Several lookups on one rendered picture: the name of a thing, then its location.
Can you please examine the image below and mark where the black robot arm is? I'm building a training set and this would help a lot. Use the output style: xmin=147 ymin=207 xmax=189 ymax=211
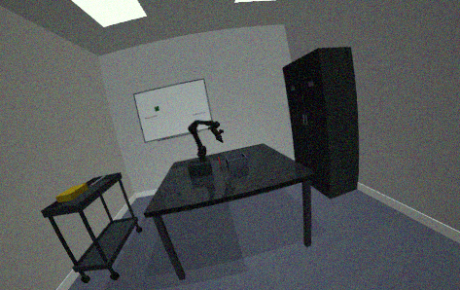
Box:
xmin=188 ymin=120 xmax=220 ymax=163

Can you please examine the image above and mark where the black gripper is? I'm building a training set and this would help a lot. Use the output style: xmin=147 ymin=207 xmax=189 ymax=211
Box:
xmin=213 ymin=130 xmax=224 ymax=143

